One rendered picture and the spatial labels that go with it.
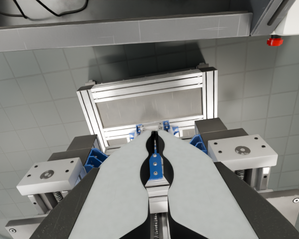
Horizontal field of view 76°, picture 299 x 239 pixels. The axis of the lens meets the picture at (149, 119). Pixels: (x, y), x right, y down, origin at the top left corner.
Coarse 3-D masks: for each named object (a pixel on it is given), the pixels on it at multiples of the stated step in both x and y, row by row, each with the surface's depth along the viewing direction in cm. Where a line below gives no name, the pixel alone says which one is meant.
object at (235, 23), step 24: (48, 24) 35; (72, 24) 35; (96, 24) 35; (120, 24) 35; (144, 24) 35; (168, 24) 35; (192, 24) 35; (216, 24) 35; (240, 24) 35; (0, 48) 37; (24, 48) 37; (48, 48) 37
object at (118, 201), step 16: (128, 144) 11; (144, 144) 11; (112, 160) 10; (128, 160) 10; (144, 160) 10; (96, 176) 9; (112, 176) 9; (128, 176) 9; (144, 176) 10; (96, 192) 8; (112, 192) 8; (128, 192) 8; (144, 192) 8; (96, 208) 7; (112, 208) 7; (128, 208) 7; (144, 208) 7; (80, 224) 7; (96, 224) 7; (112, 224) 7; (128, 224) 7; (144, 224) 7
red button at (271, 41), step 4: (272, 36) 50; (276, 36) 49; (280, 36) 49; (268, 40) 50; (272, 40) 49; (276, 40) 49; (280, 40) 49; (268, 44) 51; (272, 44) 50; (276, 44) 49
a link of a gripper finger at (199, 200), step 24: (168, 144) 11; (168, 168) 10; (192, 168) 9; (216, 168) 9; (168, 192) 8; (192, 192) 8; (216, 192) 8; (168, 216) 8; (192, 216) 7; (216, 216) 7; (240, 216) 7
